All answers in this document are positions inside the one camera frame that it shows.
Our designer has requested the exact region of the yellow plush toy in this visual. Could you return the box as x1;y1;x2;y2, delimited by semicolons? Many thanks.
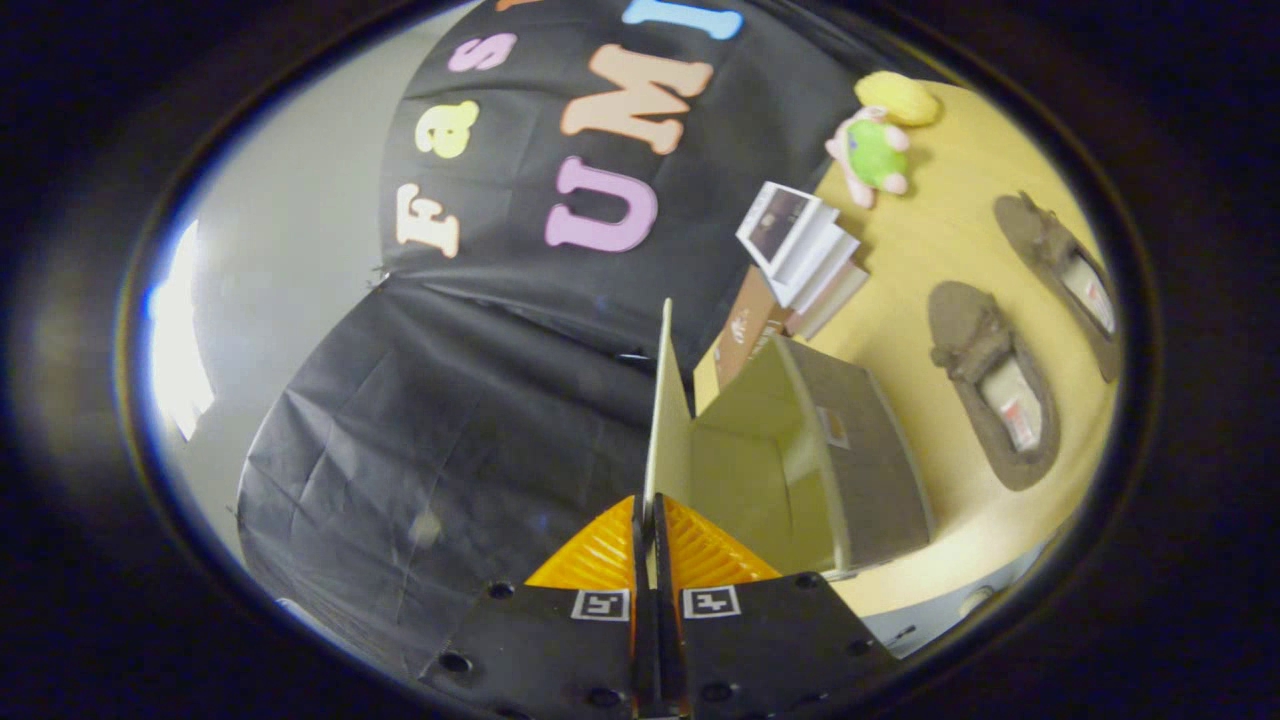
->
855;70;941;128

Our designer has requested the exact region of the brown fuzzy shoe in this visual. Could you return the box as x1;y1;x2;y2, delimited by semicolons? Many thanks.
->
928;280;1061;491
993;190;1123;383

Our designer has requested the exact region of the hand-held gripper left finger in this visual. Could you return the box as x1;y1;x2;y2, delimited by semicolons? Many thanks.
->
418;493;661;720

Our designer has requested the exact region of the white book with portrait cover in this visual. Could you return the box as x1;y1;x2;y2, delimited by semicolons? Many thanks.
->
736;181;839;281

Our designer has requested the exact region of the grey fabric storage box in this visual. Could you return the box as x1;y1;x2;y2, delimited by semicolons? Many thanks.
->
643;298;936;581

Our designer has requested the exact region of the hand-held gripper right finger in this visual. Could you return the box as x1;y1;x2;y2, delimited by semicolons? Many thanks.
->
655;493;898;720

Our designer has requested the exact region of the brown cardboard box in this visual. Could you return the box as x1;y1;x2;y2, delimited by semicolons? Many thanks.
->
715;265;791;391

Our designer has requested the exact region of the green and pink plush toy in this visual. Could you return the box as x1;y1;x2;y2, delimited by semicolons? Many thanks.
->
825;105;913;209

